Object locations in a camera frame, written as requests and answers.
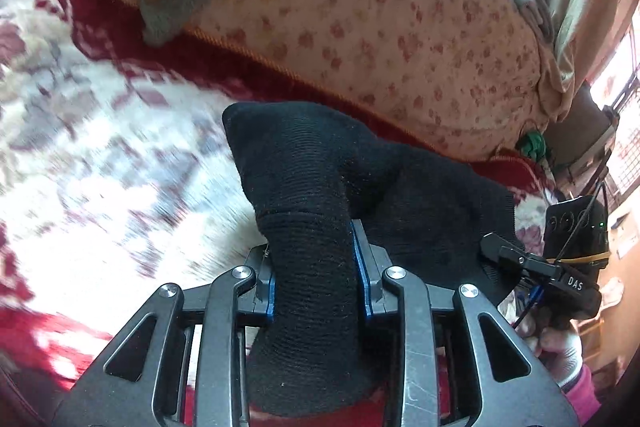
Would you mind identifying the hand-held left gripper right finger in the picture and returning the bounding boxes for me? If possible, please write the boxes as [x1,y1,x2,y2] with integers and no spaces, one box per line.
[349,219,581,427]

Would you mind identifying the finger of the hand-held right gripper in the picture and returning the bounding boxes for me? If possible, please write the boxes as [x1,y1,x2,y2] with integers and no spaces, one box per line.
[479,232,556,280]

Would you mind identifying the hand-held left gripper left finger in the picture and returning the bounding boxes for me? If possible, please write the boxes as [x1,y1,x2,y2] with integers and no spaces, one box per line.
[50,244,277,427]

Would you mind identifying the person's right forearm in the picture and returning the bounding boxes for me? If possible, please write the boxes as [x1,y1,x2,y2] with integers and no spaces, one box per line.
[561,363,603,424]

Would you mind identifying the person's right hand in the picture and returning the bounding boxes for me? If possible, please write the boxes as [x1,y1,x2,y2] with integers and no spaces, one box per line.
[517,314,584,389]

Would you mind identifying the green cloth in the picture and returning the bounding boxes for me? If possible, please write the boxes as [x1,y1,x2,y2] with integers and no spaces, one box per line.
[517,129,549,164]

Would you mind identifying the red and white printed blanket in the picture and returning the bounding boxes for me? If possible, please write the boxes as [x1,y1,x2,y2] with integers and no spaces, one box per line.
[0,0,568,427]

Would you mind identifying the floral quilt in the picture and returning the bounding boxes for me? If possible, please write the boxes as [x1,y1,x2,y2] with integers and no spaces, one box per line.
[50,0,561,162]

